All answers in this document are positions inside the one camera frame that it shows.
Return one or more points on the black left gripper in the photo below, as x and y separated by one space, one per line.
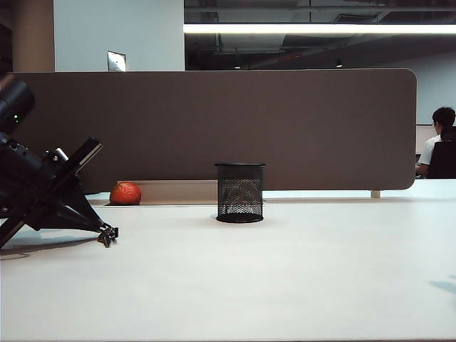
25 185

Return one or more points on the bunch of metal keys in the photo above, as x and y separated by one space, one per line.
108 236

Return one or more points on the black mesh basket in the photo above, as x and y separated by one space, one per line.
240 194

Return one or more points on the orange round fruit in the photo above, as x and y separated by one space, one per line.
125 194

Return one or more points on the brown desk divider panel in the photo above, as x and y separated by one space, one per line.
249 124

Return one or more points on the long white ceiling light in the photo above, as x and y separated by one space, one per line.
320 28

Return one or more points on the seated person in white shirt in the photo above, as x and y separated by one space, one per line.
431 146

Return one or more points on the black office chair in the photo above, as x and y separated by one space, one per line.
445 158

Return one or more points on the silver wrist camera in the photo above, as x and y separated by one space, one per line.
57 155

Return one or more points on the metal wall plate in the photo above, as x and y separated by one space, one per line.
117 61

